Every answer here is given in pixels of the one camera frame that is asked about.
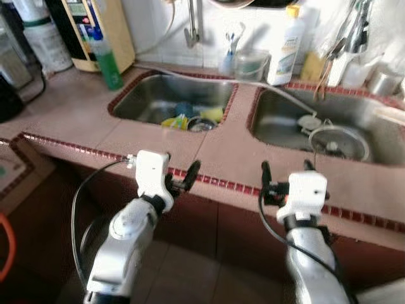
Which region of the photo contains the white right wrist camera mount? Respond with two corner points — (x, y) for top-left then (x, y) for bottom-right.
(277, 171), (328, 222)

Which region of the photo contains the grey wall faucet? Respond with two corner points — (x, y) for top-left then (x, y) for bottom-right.
(184, 0), (203, 49)

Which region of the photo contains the round steel strainer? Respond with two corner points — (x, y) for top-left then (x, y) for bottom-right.
(308, 125), (371, 162)

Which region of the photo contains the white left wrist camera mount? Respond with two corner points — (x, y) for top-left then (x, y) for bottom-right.
(135, 150), (173, 200)

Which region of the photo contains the clear plastic bucket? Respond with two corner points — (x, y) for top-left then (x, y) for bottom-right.
(234, 49), (271, 82)

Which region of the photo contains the black electric kettle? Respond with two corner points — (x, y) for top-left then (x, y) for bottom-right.
(0, 73), (26, 124)

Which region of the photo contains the brown braided cord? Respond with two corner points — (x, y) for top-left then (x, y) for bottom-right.
(313, 60), (333, 102)

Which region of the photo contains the translucent plastic container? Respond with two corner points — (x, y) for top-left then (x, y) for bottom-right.
(342, 57), (371, 88)

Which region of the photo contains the white sprayer hose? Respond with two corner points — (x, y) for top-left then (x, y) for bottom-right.
(133, 62), (320, 134)

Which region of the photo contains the hanging steel pan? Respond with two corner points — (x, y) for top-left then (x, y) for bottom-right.
(209, 0), (298, 8)

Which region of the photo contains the green dish soap bottle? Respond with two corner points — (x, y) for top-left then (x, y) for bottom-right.
(87, 25), (125, 91)

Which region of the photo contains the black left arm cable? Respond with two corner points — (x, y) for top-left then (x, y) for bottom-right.
(70, 158), (139, 286)

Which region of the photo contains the blue toothbrush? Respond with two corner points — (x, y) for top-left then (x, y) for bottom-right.
(225, 22), (246, 58)

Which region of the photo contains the beige water ionizer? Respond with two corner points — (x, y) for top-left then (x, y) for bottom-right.
(44, 0), (137, 72)

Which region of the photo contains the white bottle yellow cap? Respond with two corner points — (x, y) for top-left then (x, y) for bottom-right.
(267, 5), (304, 86)

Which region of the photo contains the teal plastic mug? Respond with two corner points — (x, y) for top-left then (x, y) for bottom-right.
(174, 101), (194, 118)

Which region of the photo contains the large white plastic jug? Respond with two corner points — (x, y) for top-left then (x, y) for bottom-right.
(13, 0), (73, 73)

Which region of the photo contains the yellow plastic bowl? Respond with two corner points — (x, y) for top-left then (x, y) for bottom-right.
(160, 114), (189, 130)

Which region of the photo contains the stainless steel bowl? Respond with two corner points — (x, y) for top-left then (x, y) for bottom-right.
(188, 116), (218, 132)

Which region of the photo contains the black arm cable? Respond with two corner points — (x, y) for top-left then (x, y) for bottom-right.
(256, 189), (342, 287)
(70, 158), (139, 286)

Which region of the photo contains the white carton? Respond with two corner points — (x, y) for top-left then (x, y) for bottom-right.
(326, 38), (349, 86)

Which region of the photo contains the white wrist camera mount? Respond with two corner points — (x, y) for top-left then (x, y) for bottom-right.
(277, 171), (328, 222)
(135, 150), (173, 200)

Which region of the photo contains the orange gas hose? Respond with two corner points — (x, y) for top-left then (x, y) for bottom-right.
(0, 212), (16, 282)

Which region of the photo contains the dark brown counter cabinet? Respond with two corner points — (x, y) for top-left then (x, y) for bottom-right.
(152, 184), (405, 304)

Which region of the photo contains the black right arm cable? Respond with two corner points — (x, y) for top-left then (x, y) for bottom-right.
(256, 189), (342, 287)

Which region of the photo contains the mustard yellow sponge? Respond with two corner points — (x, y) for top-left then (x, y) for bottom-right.
(299, 52), (325, 82)

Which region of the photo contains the stainless steel cup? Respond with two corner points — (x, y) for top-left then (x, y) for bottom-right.
(367, 70), (401, 97)

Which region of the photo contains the bright yellow sponge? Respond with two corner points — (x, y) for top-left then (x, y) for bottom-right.
(202, 106), (225, 123)

